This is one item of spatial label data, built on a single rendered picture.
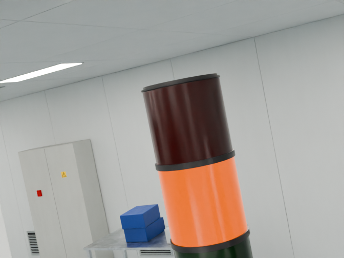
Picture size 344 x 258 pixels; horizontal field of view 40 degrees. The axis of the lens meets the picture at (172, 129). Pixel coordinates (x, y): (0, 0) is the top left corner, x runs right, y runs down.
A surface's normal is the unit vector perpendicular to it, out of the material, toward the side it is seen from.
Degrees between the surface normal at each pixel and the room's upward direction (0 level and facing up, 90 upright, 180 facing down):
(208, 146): 90
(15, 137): 90
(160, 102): 90
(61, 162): 90
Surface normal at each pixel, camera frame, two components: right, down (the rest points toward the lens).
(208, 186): 0.17, 0.02
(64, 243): -0.51, 0.15
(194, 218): -0.29, 0.11
